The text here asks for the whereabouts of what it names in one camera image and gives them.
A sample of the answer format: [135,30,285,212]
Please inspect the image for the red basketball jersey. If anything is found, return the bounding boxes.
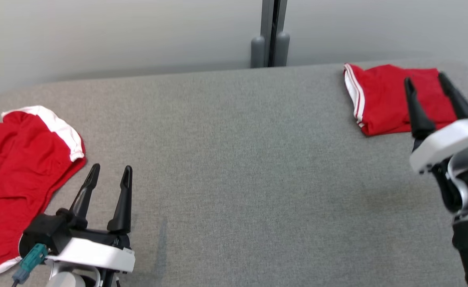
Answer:
[343,64,458,137]

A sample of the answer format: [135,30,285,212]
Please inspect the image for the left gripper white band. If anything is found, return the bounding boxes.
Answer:
[45,163,136,273]

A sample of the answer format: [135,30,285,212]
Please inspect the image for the grey wall partition post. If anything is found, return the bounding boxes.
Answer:
[251,0,290,68]

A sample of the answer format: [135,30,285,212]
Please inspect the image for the red shorts with white stripe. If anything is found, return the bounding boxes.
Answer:
[0,106,87,278]

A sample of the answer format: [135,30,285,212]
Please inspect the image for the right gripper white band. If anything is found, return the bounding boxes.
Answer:
[404,73,468,174]

